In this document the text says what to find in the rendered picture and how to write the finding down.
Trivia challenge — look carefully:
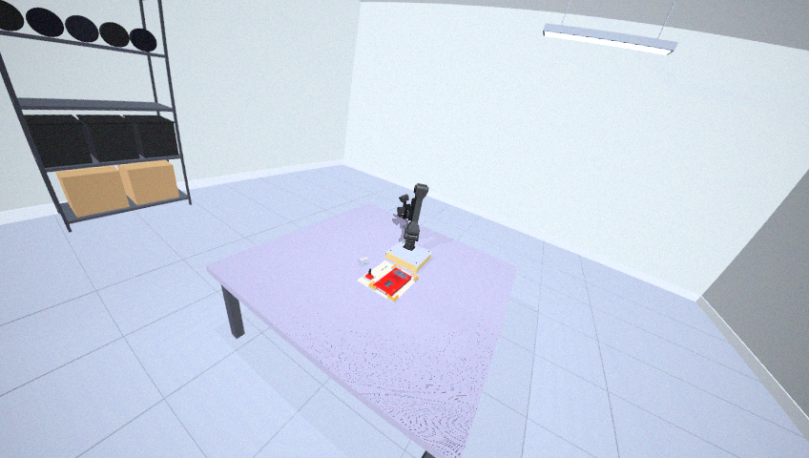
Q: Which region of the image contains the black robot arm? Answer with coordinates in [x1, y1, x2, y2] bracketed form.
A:
[397, 183, 429, 251]

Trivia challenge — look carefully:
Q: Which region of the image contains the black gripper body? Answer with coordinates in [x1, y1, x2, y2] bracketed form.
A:
[400, 194, 410, 219]

